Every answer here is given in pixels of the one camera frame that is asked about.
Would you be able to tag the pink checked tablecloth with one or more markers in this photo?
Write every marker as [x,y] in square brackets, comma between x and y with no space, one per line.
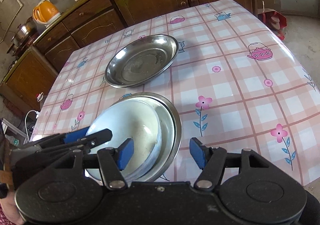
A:
[225,90]

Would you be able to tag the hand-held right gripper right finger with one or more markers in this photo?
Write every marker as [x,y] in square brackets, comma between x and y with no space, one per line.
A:
[197,151]

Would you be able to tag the orange electric kettle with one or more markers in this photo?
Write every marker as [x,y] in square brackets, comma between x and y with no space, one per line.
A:
[46,12]

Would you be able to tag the red black induction cooker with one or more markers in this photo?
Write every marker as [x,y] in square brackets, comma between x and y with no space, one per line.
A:
[27,41]

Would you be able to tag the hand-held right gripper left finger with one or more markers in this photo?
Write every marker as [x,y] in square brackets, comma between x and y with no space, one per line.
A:
[126,152]

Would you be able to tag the person's left hand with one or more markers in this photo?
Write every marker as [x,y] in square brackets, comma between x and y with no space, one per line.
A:
[10,205]

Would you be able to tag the large steel plate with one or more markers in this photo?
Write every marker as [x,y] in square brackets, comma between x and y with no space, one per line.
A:
[140,62]

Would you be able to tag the red bag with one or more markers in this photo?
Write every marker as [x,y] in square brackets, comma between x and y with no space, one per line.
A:
[280,22]

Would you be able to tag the wooden single-door cabinet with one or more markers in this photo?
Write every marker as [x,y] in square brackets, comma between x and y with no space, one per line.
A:
[27,82]

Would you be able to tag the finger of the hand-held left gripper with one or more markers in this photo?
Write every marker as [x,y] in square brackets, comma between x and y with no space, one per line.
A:
[75,135]
[102,135]

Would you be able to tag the white wall conduit pipe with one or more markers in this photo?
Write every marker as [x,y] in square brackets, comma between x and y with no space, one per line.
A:
[18,4]

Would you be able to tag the steel pot with lid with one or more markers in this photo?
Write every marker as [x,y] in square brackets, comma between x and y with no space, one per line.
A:
[23,31]

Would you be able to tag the cooking oil bottle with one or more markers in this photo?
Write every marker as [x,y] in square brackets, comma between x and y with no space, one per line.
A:
[40,96]

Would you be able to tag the large white bowl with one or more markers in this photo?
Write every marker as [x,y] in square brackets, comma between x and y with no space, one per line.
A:
[157,137]

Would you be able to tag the wooden drawer cabinet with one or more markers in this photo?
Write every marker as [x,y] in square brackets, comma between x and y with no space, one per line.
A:
[87,9]

